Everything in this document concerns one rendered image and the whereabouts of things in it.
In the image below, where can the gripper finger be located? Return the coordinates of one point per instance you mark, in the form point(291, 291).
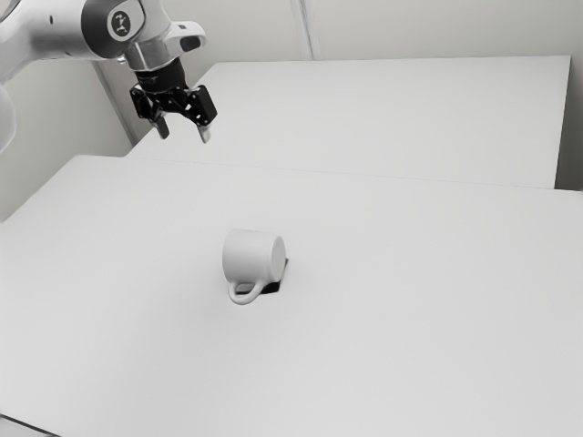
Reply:
point(148, 108)
point(200, 109)

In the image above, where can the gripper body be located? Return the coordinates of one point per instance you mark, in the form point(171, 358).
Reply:
point(160, 79)

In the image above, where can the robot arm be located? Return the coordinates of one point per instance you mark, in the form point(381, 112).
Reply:
point(50, 32)

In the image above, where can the white ceramic mug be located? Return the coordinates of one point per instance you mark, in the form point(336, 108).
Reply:
point(252, 266)

